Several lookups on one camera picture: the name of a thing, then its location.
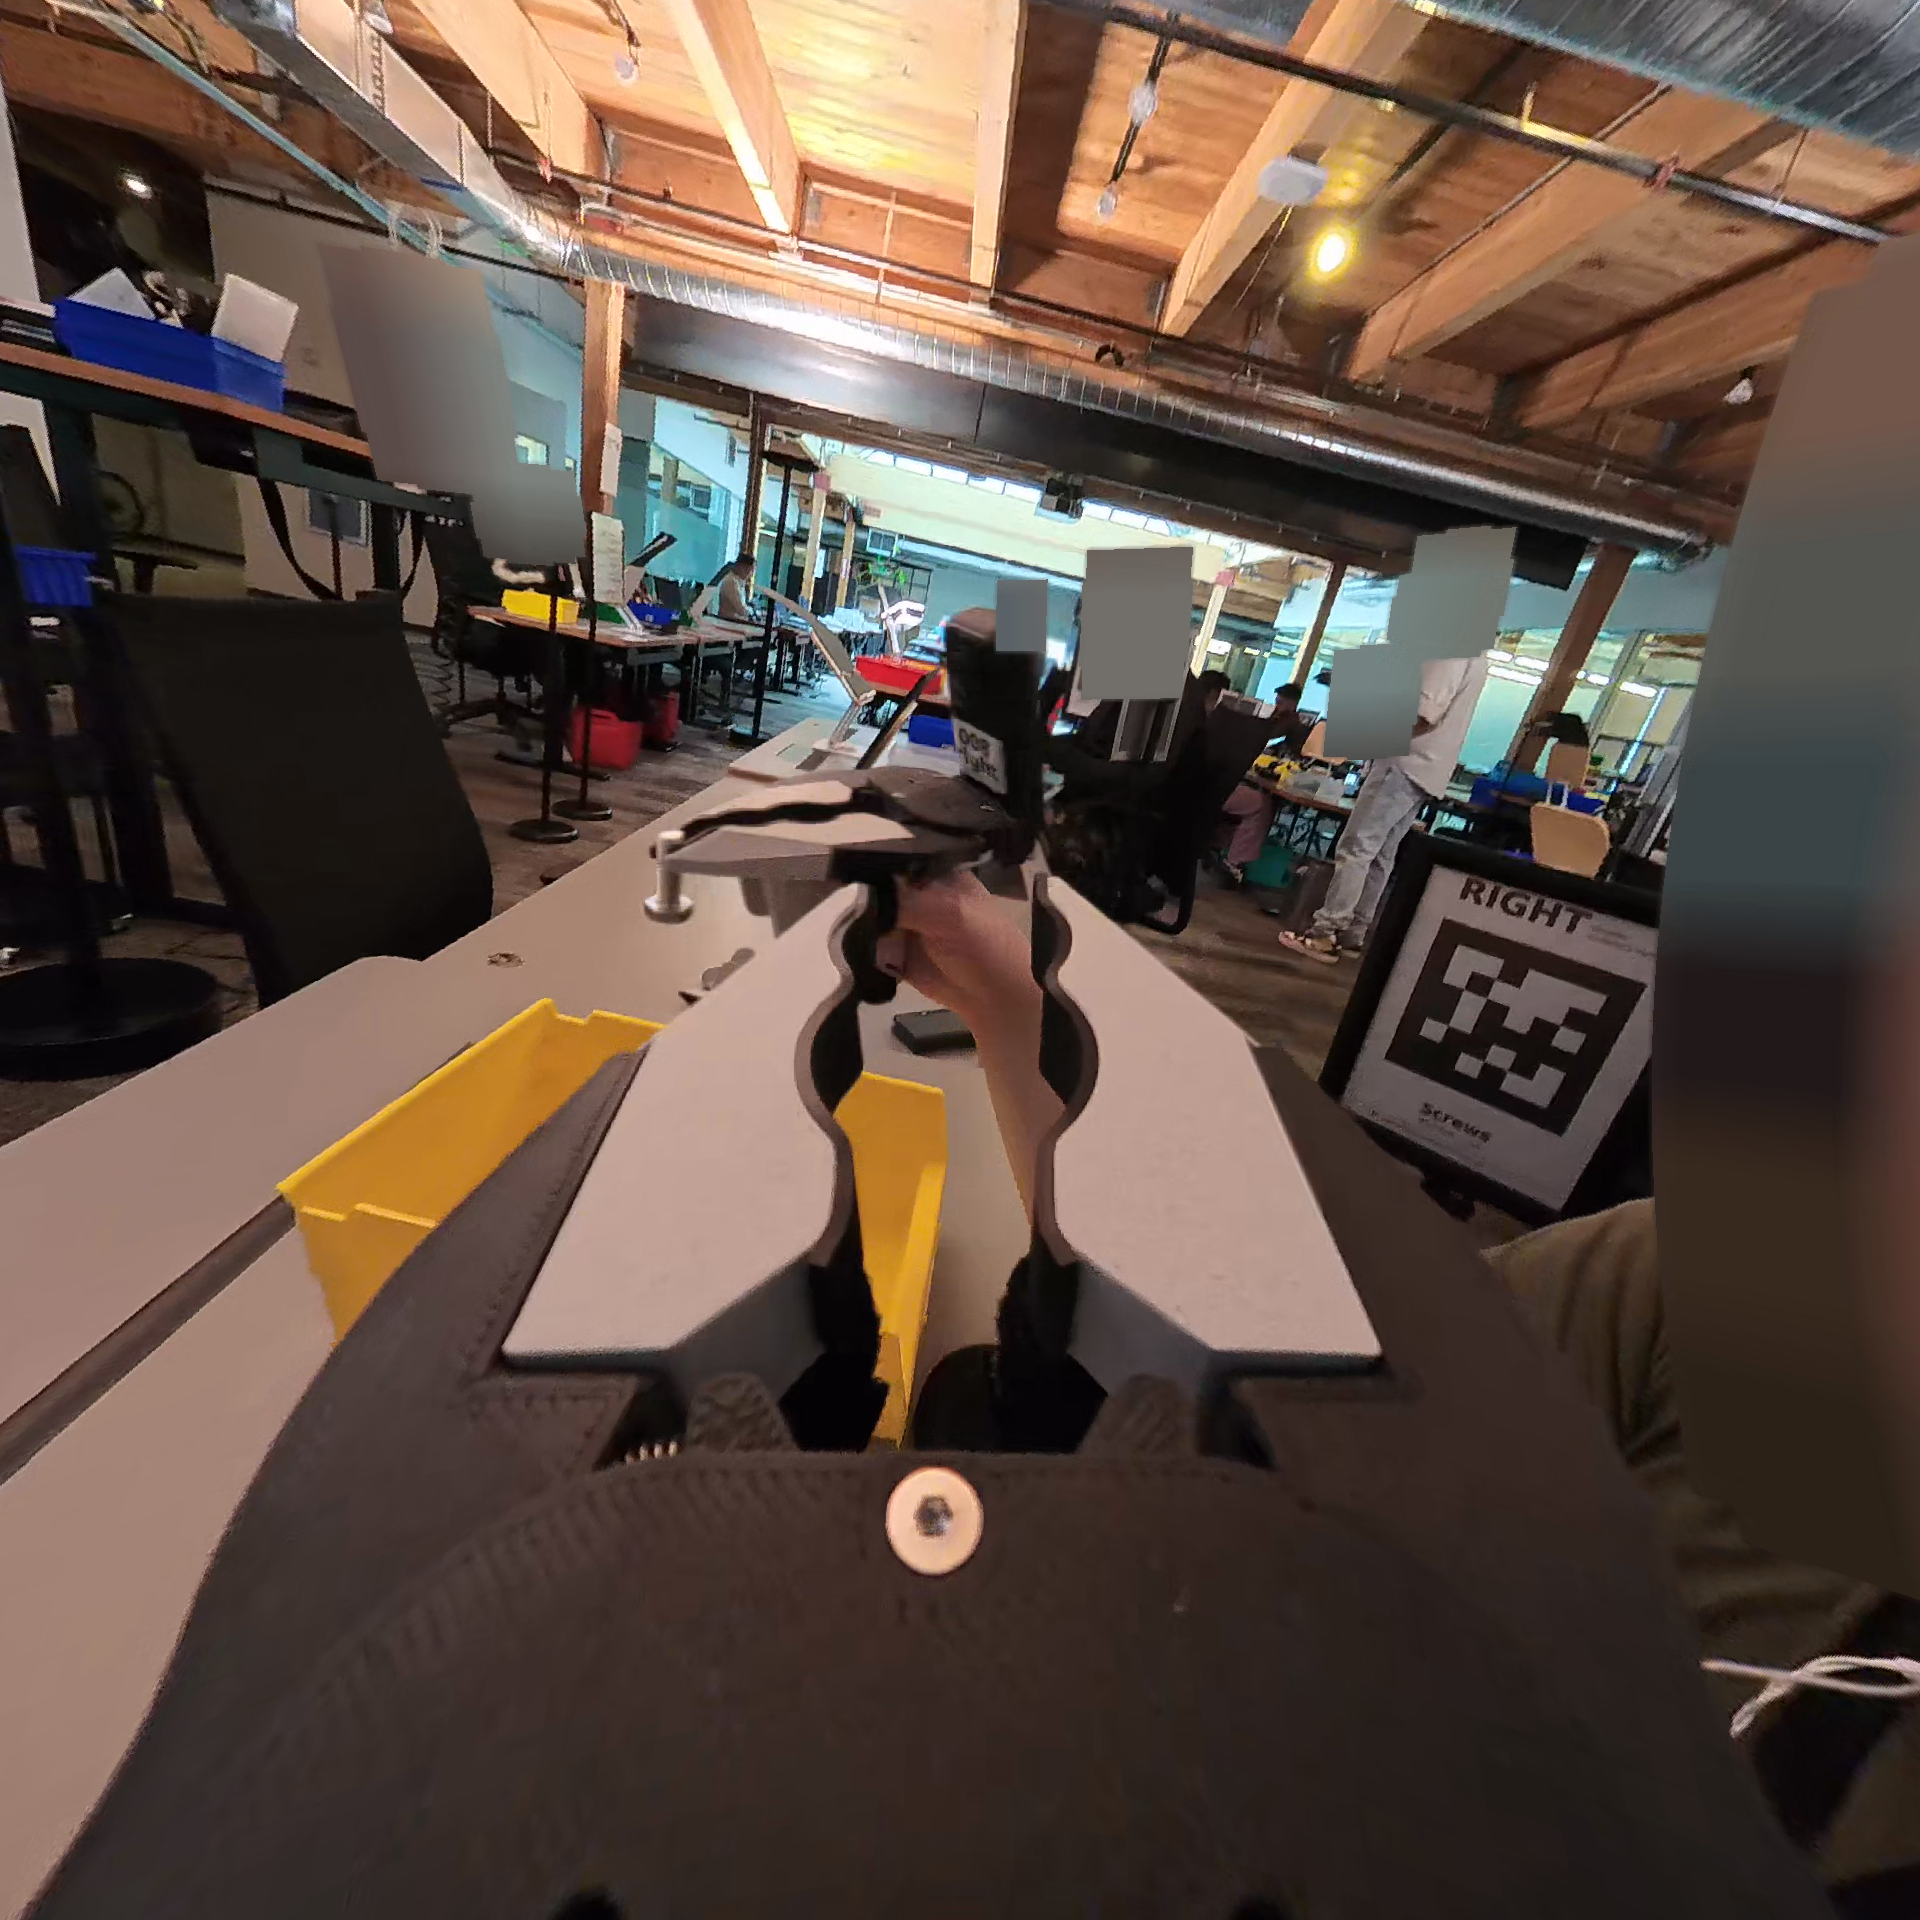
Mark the yellow undivided bin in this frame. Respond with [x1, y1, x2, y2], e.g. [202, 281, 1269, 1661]
[277, 998, 951, 1445]

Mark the white drawstring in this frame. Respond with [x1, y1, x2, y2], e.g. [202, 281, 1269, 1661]
[1703, 1649, 1920, 1742]

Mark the person's right hand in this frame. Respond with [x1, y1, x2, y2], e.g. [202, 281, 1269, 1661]
[897, 873, 1037, 1051]

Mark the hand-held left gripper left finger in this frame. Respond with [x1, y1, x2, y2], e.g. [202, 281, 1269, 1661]
[502, 881, 903, 1451]

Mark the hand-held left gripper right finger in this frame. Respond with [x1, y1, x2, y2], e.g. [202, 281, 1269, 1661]
[994, 873, 1383, 1445]

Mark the red storage bin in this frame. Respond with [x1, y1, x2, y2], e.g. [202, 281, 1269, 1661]
[565, 692, 681, 777]

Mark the black mesh office chair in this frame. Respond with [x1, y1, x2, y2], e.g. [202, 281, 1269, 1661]
[108, 589, 497, 1011]

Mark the white metal stand base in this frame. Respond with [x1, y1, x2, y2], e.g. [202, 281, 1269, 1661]
[727, 716, 903, 788]

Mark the framed black-white marker sign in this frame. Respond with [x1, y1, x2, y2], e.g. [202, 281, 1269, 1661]
[1318, 824, 1671, 1225]

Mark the wooden office desk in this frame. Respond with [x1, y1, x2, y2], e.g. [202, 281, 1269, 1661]
[469, 592, 782, 737]

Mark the tall wooden-top standing desk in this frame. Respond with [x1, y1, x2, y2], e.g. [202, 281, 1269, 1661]
[0, 336, 470, 923]

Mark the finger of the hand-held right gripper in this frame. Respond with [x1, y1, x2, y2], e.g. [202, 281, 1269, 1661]
[689, 784, 903, 842]
[667, 835, 903, 932]

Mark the black stanchion post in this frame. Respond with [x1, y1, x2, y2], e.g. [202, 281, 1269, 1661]
[507, 592, 581, 846]

